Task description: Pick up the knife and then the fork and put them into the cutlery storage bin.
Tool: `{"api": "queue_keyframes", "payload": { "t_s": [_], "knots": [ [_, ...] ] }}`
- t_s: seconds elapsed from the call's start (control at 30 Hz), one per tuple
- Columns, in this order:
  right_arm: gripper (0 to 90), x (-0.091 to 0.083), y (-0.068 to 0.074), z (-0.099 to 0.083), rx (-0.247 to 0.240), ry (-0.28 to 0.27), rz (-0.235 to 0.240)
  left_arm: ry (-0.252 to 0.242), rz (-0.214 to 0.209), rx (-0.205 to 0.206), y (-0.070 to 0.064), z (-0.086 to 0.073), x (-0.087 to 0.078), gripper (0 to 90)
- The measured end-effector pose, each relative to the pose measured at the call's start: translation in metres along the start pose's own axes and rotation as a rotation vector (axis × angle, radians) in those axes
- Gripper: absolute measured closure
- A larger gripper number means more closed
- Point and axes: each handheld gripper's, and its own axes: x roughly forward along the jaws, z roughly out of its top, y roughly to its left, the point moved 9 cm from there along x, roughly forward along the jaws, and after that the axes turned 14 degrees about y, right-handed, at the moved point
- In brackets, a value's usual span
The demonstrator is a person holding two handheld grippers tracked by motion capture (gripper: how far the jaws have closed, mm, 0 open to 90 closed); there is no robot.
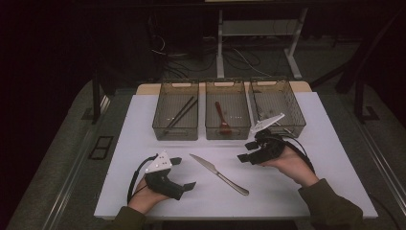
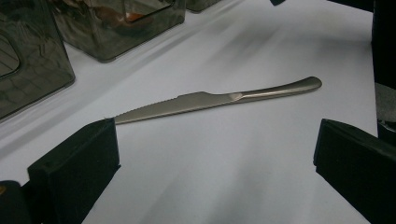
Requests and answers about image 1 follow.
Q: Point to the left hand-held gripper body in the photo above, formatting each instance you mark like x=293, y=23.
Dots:
x=159, y=164

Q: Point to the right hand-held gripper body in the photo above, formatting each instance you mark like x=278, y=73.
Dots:
x=269, y=147

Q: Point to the metal fork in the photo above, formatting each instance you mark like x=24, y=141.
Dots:
x=289, y=131

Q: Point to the clear brown plastic basket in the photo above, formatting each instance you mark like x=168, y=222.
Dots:
x=274, y=99
x=237, y=108
x=172, y=105

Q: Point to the brown wooden spoon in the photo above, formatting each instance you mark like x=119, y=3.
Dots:
x=221, y=116

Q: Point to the metal table knife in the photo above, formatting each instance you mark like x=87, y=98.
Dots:
x=207, y=166

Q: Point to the white table mat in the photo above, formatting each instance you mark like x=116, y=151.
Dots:
x=281, y=201

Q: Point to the black metal stand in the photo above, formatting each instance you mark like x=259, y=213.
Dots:
x=95, y=102
x=359, y=102

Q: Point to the white metal desk frame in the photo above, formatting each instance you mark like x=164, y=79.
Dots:
x=219, y=48

